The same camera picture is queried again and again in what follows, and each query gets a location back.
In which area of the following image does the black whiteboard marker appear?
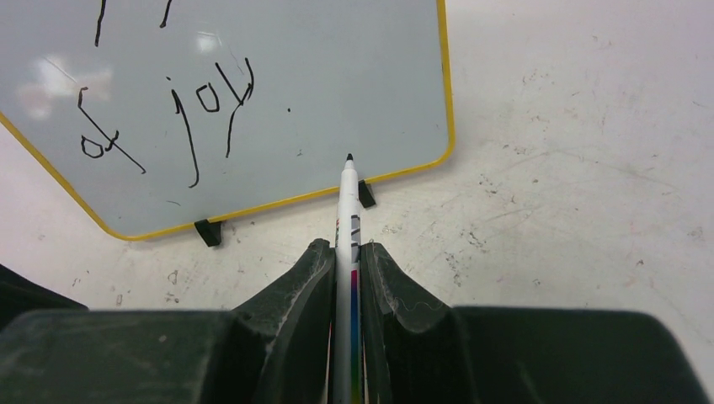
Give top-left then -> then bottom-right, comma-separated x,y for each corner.
332,154 -> 364,403

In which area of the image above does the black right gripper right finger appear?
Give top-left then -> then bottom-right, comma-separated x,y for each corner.
360,242 -> 709,403

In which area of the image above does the yellow-framed whiteboard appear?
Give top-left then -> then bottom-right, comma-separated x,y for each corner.
1,1 -> 456,241

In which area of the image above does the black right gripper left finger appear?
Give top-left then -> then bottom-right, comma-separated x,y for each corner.
1,239 -> 335,403

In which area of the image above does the black whiteboard foot clip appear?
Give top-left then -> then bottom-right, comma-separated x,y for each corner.
194,219 -> 222,247

